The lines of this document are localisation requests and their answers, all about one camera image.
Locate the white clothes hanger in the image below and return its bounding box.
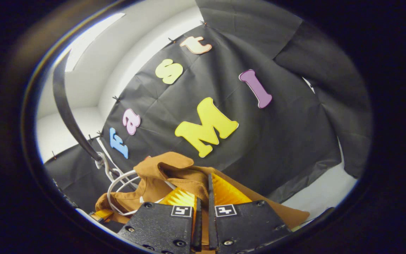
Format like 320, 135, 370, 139
96, 138, 140, 193
107, 169, 177, 216

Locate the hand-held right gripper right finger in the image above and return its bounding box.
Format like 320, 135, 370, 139
208, 173, 292, 254

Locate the black clothes rack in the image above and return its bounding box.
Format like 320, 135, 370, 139
53, 49, 104, 166

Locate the black backdrop cloth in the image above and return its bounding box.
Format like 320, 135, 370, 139
44, 0, 373, 226

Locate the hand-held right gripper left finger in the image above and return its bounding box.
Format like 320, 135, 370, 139
118, 187, 203, 254

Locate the brown jacket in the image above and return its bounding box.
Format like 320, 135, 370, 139
95, 152, 310, 253

